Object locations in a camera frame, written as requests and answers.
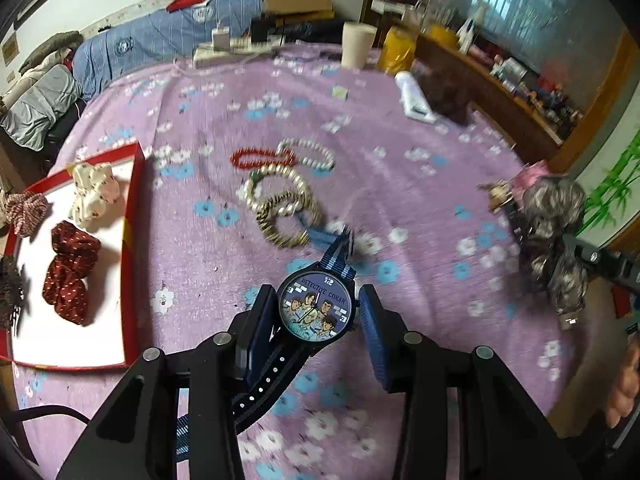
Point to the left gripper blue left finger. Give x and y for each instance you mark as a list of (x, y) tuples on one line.
[(252, 342)]

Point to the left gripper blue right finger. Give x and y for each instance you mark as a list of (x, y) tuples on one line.
[(383, 331)]

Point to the blue strap cartoon watch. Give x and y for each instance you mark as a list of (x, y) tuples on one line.
[(316, 305)]

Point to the grey patterned scrunchie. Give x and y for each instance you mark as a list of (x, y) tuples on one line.
[(553, 208)]

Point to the dark red dotted scrunchie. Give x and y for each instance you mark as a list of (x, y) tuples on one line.
[(76, 253)]

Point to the white cherry print scrunchie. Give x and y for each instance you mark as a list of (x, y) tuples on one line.
[(96, 190)]

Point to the black hair claw clip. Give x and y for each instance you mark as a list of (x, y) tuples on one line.
[(12, 295)]

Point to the pink checked scrunchie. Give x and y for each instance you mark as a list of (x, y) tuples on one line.
[(23, 212)]

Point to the operator right hand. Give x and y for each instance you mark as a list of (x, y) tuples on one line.
[(626, 387)]

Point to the pink and black jacket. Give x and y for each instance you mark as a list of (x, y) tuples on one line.
[(528, 176)]

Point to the wooden headboard shelf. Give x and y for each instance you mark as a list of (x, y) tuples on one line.
[(514, 105)]

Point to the purple floral bed sheet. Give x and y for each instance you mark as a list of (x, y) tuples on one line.
[(220, 143)]

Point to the brown hair wig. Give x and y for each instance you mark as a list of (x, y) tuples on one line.
[(446, 95)]

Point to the small green white packet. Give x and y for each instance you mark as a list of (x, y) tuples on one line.
[(339, 93)]

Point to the white power strip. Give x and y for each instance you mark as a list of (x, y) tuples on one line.
[(240, 49)]

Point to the yellow jar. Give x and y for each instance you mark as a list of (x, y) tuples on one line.
[(398, 51)]

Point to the white phone charger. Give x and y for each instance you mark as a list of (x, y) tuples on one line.
[(221, 38)]

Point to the beige plastic cup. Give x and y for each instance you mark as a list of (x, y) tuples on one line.
[(357, 41)]

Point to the brown armchair with clothes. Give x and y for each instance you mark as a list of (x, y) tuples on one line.
[(42, 106)]

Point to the blue plaid quilt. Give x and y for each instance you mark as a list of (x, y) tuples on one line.
[(157, 37)]

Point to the cardboard box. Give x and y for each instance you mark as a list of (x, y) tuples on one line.
[(298, 10)]

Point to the red flat case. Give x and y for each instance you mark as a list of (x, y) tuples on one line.
[(178, 5)]

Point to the gold keychain with keys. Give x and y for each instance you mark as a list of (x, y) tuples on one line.
[(502, 194)]

